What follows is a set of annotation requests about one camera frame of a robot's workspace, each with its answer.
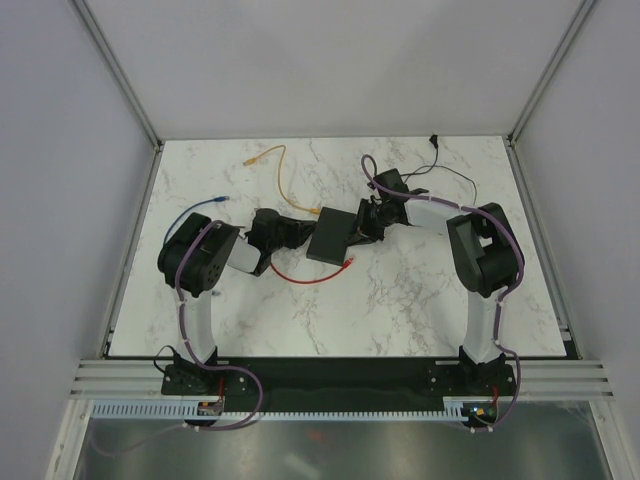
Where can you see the white slotted cable duct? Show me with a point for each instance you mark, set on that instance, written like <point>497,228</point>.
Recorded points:
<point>449,409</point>

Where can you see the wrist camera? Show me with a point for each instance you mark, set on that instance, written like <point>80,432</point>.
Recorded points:
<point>390,185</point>
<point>264,233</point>

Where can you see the aluminium frame rail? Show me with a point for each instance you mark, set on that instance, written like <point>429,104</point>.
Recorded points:
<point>543,380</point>

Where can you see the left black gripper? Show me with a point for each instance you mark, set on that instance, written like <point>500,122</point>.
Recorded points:
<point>299,231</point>

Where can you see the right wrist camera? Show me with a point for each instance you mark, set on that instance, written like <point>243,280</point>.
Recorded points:
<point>390,185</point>

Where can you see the black network switch box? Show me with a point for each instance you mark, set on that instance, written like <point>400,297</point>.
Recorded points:
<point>328,243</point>

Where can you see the aluminium corner post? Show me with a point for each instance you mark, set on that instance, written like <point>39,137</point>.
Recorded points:
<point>571,33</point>
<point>116,71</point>

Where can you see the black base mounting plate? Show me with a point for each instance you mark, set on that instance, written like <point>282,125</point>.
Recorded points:
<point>366,383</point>

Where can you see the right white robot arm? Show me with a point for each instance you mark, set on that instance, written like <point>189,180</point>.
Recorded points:
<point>487,259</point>

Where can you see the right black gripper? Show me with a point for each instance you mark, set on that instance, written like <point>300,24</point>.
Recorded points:
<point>365,234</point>

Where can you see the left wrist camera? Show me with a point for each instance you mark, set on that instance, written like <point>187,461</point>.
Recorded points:
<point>264,233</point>

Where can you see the left aluminium corner post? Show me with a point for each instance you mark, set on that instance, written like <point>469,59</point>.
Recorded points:
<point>116,71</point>

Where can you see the right aluminium corner post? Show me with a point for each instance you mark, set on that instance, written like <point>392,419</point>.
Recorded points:
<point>571,33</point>

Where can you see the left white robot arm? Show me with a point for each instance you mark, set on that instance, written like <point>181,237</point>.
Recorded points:
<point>192,262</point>

